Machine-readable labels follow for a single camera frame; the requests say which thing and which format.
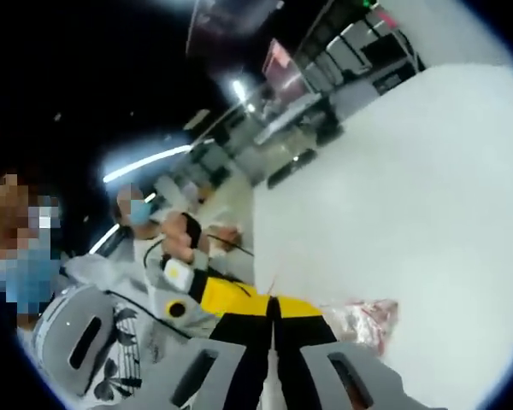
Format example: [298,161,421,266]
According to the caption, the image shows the clear resealable bag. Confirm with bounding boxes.
[267,272,399,358]

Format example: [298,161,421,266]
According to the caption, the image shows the ceiling light strip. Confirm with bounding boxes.
[101,144,194,185]

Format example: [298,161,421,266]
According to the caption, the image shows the grey standing desk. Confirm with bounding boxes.
[254,93,326,190]

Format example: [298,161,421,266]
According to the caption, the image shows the small ceiling light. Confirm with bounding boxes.
[230,79,257,114]

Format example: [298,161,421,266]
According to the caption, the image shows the person's left hand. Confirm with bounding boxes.
[161,212,205,262]

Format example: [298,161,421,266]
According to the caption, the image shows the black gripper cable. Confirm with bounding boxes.
[207,232,256,257]

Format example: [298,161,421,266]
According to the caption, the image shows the computer monitor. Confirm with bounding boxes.
[262,38,304,93]

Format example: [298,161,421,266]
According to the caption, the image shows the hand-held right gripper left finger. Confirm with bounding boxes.
[153,294,278,410]

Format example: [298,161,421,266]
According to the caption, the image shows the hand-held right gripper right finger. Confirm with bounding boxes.
[275,295,414,410]

